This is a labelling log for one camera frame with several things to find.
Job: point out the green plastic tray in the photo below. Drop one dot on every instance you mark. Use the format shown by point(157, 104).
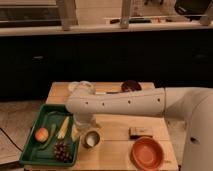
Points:
point(48, 115)

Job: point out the small dark wooden block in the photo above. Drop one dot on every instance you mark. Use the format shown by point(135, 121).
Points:
point(137, 132)

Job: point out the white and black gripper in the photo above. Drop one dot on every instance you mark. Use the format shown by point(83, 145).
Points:
point(84, 121)

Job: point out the dark brown bowl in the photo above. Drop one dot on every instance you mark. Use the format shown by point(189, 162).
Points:
point(130, 85)

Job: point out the dark purple grape bunch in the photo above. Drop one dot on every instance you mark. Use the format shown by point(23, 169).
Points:
point(61, 152)

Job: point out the red yellow apple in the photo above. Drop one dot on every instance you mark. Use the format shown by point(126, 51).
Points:
point(41, 135)

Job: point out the green bean pod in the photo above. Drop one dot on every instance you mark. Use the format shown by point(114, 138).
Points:
point(52, 132)

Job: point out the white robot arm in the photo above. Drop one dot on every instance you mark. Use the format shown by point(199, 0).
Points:
point(193, 104)

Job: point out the green translucent cup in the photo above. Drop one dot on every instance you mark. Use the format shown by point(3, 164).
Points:
point(84, 139)

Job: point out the orange plastic bowl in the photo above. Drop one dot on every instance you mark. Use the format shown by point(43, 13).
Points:
point(147, 154)

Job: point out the yellow corn cob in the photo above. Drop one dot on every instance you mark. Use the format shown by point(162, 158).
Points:
point(63, 130)

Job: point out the white plastic cup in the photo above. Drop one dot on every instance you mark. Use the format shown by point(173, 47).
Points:
point(92, 139)

